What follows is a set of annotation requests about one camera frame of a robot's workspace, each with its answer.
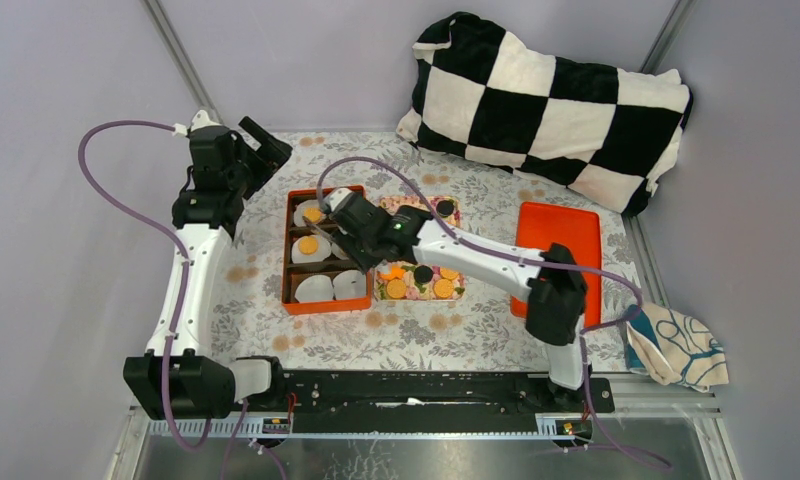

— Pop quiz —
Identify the orange box lid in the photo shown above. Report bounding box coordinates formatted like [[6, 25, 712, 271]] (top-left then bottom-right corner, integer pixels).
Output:
[[510, 202, 602, 326]]

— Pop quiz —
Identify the blue cream patterned cloth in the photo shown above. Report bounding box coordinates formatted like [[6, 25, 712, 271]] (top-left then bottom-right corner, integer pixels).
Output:
[[625, 302, 730, 393]]

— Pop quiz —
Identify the orange fish shaped cookie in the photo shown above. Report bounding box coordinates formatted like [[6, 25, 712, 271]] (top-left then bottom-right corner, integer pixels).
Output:
[[378, 265, 405, 282]]

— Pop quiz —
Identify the round tan biscuit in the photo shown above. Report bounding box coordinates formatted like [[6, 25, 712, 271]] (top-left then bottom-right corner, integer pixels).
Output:
[[433, 278, 455, 299], [439, 267, 460, 281], [296, 236, 321, 256], [385, 278, 407, 299], [302, 207, 325, 224]]

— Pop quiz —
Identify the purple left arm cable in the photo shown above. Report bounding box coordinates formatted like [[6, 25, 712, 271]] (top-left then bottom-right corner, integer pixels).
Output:
[[77, 119, 289, 480]]

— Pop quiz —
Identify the black white checkered pillow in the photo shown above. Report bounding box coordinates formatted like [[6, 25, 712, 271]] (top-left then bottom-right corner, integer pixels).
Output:
[[397, 12, 693, 216]]

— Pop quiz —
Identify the black sandwich cookie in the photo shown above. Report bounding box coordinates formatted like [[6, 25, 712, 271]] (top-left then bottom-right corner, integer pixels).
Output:
[[435, 199, 456, 218], [413, 265, 434, 285]]

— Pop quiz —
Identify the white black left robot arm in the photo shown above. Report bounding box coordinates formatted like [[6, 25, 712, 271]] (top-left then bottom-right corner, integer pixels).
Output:
[[123, 111, 292, 420]]

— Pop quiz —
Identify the orange compartment cookie box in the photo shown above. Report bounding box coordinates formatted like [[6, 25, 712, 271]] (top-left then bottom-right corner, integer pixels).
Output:
[[281, 189, 373, 315]]

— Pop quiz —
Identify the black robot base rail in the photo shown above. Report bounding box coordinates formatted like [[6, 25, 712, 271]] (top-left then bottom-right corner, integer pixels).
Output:
[[248, 370, 589, 434]]

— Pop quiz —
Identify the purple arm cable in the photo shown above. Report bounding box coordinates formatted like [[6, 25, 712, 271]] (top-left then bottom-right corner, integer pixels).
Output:
[[77, 119, 289, 480], [315, 156, 673, 472]]

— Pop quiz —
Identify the floral table mat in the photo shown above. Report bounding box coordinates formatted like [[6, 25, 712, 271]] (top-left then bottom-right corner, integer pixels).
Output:
[[204, 132, 637, 371]]

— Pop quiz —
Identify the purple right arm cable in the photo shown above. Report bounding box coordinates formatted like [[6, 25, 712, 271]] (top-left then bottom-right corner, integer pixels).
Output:
[[315, 156, 673, 472]]

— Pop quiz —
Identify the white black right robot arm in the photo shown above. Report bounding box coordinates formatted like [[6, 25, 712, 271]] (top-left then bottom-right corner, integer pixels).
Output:
[[318, 188, 590, 412]]

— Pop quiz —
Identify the white paper cupcake liner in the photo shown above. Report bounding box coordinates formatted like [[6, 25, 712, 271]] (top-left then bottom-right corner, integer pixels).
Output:
[[292, 199, 326, 227], [290, 235, 332, 264], [332, 270, 368, 301], [294, 275, 334, 303]]

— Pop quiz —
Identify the floral cookie tray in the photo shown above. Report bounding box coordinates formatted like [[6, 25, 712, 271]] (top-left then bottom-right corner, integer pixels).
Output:
[[374, 196, 465, 301]]

